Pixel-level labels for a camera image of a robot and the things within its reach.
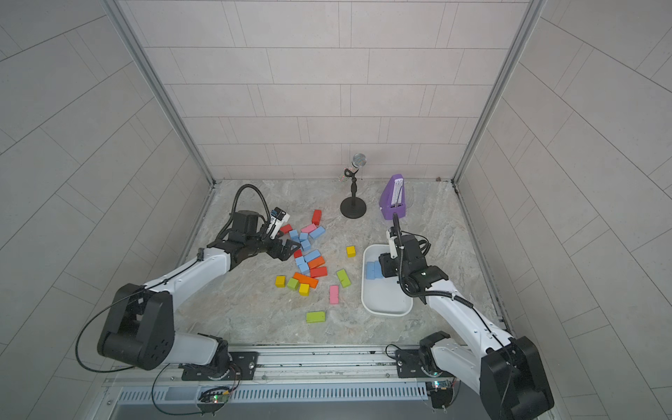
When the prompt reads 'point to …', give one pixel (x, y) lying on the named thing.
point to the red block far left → (286, 228)
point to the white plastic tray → (381, 295)
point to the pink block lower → (334, 295)
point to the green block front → (315, 317)
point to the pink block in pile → (307, 229)
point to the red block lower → (318, 271)
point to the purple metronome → (392, 201)
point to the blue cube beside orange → (304, 269)
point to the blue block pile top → (318, 232)
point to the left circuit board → (213, 396)
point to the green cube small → (293, 283)
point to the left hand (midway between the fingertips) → (294, 236)
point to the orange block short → (316, 262)
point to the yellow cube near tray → (351, 251)
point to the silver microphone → (359, 160)
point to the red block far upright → (317, 217)
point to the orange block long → (305, 280)
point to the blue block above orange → (310, 256)
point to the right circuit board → (441, 393)
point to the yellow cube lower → (304, 290)
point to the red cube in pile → (297, 254)
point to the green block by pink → (344, 278)
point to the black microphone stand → (353, 206)
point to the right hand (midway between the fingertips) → (384, 255)
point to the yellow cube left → (280, 281)
